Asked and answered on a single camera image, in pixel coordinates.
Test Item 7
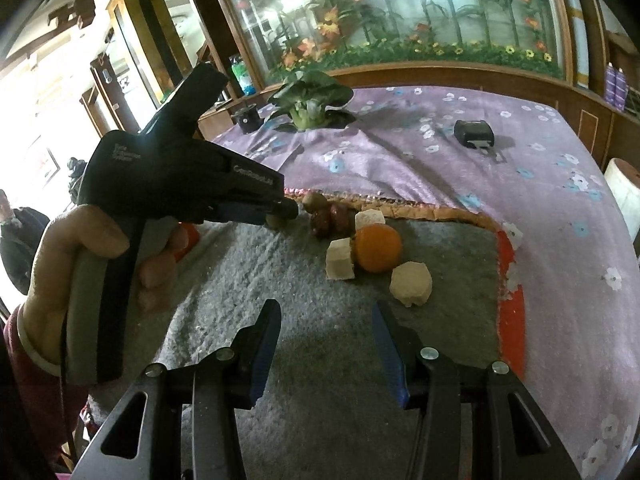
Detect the green leafy potted plant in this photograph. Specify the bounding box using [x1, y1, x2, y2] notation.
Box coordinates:
[266, 70, 357, 133]

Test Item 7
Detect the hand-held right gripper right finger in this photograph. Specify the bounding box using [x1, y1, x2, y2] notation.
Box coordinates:
[372, 301, 582, 480]

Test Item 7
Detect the small red date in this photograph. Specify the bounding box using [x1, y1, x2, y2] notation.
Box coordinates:
[310, 210, 335, 237]
[330, 204, 353, 233]

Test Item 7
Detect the brown wall ornament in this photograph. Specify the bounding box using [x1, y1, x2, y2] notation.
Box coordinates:
[47, 0, 96, 31]

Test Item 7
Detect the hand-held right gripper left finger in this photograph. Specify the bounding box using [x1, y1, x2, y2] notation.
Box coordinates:
[72, 299, 282, 480]

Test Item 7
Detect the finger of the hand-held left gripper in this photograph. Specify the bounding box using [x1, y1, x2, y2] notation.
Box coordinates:
[220, 194, 300, 220]
[202, 204, 279, 226]

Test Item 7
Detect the grey felt mat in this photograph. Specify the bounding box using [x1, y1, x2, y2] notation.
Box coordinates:
[82, 187, 526, 480]

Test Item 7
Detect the person's left hand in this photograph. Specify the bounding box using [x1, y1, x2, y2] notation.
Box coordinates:
[22, 205, 184, 361]

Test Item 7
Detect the orange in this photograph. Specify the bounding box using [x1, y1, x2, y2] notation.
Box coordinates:
[354, 224, 403, 274]

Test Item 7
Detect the black device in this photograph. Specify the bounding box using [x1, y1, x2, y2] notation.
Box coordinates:
[454, 120, 507, 163]

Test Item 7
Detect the black cylinder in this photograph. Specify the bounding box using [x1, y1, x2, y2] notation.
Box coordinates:
[236, 105, 262, 134]

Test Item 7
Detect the green plastic bottle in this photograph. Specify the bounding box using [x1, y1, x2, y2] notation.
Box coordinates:
[229, 55, 257, 97]

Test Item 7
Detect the white roll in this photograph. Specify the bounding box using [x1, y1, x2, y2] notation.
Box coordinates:
[604, 157, 640, 241]

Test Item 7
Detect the person's left forearm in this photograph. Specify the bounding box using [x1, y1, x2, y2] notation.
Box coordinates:
[0, 305, 93, 480]

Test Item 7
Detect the floral glass panel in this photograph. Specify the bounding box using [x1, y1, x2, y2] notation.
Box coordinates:
[202, 0, 573, 81]

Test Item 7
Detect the white sugarcane chunk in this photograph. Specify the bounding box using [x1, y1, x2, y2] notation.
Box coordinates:
[389, 261, 432, 308]
[325, 238, 358, 281]
[354, 208, 387, 231]

